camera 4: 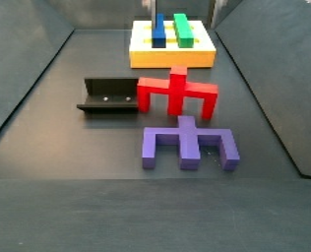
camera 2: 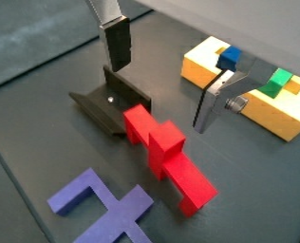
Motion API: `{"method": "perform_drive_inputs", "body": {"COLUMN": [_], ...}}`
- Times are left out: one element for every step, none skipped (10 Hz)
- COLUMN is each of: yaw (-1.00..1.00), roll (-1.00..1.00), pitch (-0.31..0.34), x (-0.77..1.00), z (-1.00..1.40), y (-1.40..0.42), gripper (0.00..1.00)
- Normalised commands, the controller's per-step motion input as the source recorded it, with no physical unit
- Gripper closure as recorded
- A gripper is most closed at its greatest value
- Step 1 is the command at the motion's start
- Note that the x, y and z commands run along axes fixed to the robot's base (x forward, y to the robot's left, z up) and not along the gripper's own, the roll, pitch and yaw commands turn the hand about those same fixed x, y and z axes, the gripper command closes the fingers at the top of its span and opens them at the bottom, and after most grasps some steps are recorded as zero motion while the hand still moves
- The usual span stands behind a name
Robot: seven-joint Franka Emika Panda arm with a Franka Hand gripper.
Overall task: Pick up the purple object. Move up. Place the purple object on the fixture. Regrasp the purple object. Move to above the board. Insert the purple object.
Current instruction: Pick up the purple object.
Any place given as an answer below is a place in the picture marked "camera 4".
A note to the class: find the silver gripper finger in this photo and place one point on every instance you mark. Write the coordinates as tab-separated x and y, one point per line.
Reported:
153	12

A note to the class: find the purple three-legged block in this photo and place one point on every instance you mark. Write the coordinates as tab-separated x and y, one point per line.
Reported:
189	138

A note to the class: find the yellow slotted board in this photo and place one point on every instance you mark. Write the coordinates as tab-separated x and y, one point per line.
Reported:
147	57

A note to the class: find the black angle fixture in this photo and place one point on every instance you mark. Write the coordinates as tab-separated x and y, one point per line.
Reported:
111	94

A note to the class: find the blue bar block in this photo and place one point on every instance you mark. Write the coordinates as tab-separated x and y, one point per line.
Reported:
159	35

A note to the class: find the green bar block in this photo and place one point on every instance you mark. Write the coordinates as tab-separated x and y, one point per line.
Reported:
184	32

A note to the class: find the red three-legged block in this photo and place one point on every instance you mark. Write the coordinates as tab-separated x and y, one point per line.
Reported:
177	88

